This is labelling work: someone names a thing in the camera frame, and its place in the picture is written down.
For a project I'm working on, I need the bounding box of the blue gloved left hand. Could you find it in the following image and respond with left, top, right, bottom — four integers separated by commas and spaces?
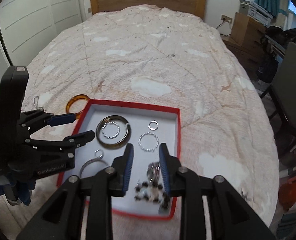
0, 176, 36, 206

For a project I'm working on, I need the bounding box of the silver wristwatch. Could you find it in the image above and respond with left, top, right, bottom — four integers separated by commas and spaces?
146, 161, 160, 183

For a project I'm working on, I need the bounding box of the dark tortoiseshell bangle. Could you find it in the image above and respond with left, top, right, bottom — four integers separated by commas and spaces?
95, 115, 131, 150

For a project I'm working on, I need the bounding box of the twisted silver bangle inner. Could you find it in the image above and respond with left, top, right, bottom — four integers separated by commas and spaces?
101, 121, 120, 139

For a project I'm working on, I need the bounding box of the twisted silver bangle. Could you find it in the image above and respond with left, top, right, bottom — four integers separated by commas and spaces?
101, 121, 120, 139
138, 132, 159, 152

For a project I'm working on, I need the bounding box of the amber orange bangle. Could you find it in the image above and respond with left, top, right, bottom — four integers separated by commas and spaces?
66, 94, 90, 114

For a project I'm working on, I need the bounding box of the red shallow cardboard box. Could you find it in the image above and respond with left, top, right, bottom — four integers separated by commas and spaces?
57, 100, 181, 220

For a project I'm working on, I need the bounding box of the twisted silver bangle right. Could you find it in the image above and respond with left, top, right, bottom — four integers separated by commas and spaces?
138, 132, 159, 152

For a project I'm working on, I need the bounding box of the white wardrobe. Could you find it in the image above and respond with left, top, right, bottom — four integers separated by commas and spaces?
0, 0, 81, 81

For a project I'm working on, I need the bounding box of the pink cloud pattern blanket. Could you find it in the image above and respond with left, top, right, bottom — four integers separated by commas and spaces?
0, 4, 280, 240

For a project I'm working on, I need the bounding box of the grey chair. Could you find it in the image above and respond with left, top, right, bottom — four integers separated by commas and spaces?
260, 42, 296, 156

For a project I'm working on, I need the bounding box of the wooden nightstand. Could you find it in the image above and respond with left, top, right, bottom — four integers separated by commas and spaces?
222, 12, 266, 69

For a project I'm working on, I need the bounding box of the black desk with items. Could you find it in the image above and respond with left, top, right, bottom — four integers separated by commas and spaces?
256, 25, 296, 83

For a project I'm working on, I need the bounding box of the grey white storage box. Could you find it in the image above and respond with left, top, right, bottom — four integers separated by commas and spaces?
239, 0, 273, 27

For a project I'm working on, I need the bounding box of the silver necklace on blanket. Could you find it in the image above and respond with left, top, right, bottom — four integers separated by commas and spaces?
32, 95, 47, 112

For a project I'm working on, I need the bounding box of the dark beaded bracelet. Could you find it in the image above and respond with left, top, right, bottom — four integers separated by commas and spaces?
133, 179, 171, 210

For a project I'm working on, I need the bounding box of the silver wire bangle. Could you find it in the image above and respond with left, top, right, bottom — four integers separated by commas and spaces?
79, 158, 109, 179

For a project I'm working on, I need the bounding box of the wall power socket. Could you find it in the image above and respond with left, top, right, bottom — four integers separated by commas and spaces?
221, 15, 232, 23

